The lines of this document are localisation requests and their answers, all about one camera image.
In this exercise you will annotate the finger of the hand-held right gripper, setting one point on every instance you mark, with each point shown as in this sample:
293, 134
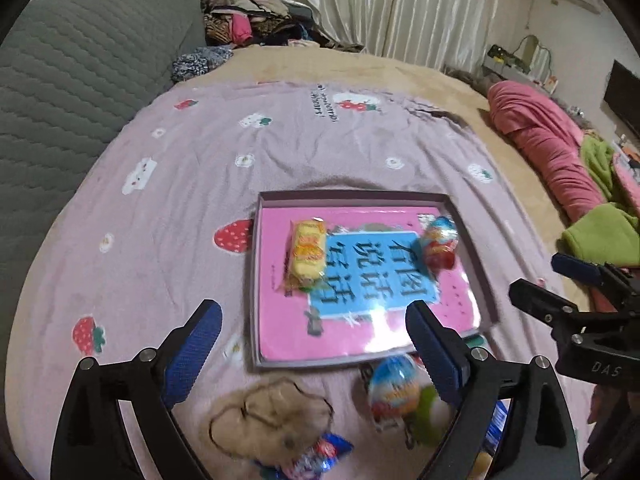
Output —
580, 267
542, 302

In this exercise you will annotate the grey quilted headboard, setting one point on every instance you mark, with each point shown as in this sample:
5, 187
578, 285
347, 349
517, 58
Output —
80, 75

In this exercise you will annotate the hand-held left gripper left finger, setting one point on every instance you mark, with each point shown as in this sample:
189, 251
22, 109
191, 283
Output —
192, 355

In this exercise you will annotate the arched table mirror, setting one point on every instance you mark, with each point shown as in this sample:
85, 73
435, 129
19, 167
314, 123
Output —
530, 52

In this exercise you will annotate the white shiny curtain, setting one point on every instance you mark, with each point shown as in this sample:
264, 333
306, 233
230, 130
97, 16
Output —
400, 5

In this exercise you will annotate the brown round bread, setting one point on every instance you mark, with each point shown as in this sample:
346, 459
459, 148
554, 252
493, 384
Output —
272, 417

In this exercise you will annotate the blue white knitted cloth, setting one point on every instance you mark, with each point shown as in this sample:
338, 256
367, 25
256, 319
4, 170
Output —
200, 62

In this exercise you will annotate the green fleece blanket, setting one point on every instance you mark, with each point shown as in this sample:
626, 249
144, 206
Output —
605, 230

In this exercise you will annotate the white dressing table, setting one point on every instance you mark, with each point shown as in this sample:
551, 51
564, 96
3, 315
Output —
505, 67

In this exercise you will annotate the blue cookie packet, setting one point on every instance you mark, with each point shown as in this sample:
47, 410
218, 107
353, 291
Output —
312, 457

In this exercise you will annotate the green hair scrunchie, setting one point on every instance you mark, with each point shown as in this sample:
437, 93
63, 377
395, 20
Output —
425, 420

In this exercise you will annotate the shallow grey cardboard box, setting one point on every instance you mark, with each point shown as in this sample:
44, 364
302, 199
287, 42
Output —
252, 280

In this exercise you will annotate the pink and blue book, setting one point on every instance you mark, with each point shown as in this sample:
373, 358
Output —
370, 285

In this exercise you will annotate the yellow snack packet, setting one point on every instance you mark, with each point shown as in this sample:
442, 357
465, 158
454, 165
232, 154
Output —
306, 255

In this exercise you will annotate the pink quilt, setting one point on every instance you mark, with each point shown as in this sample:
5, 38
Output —
540, 140

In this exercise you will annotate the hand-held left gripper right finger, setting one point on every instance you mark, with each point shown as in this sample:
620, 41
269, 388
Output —
432, 355

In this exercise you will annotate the small blue packet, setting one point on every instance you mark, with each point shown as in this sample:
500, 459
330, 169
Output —
499, 422

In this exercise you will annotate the pink strawberry printed blanket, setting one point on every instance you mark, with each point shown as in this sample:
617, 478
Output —
200, 170

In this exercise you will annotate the pile of clothes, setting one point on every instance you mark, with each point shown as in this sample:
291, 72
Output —
250, 15

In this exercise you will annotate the person's right forearm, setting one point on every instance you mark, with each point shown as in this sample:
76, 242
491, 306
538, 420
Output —
617, 425

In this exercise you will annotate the black wall television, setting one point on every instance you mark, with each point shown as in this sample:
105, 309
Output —
622, 97

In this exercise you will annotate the beige bed sheet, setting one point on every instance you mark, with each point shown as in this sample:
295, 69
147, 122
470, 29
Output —
350, 67

